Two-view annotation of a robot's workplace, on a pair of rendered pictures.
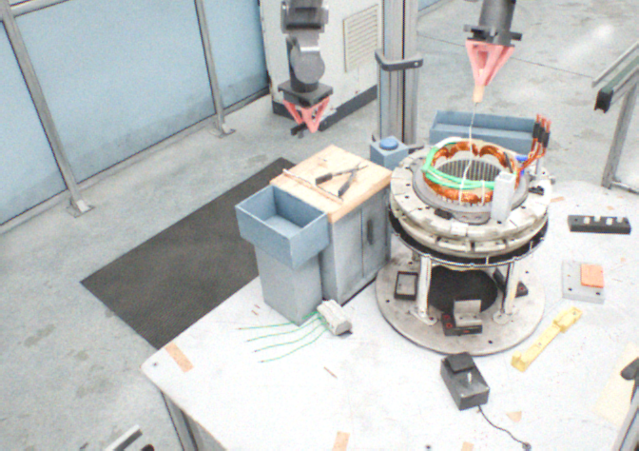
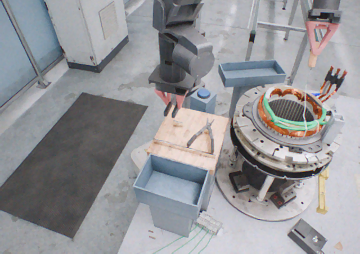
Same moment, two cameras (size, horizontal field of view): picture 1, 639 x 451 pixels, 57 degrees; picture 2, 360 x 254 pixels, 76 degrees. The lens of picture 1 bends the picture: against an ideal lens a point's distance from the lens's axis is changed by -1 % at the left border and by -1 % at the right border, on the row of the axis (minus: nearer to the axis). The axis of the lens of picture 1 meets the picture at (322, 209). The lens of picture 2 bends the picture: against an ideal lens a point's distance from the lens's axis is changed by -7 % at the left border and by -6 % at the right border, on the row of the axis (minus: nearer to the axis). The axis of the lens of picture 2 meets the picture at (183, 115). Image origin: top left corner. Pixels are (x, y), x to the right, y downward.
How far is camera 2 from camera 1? 0.74 m
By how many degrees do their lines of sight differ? 23
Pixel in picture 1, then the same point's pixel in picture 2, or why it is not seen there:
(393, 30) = not seen: hidden behind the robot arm
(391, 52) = not seen: hidden behind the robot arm
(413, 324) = (257, 208)
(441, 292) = (255, 177)
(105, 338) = (18, 236)
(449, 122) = (226, 69)
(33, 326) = not seen: outside the picture
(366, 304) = (219, 202)
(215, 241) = (63, 152)
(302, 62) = (198, 60)
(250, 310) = (148, 236)
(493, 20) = (333, 4)
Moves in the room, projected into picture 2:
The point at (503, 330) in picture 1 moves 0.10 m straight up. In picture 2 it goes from (303, 192) to (314, 177)
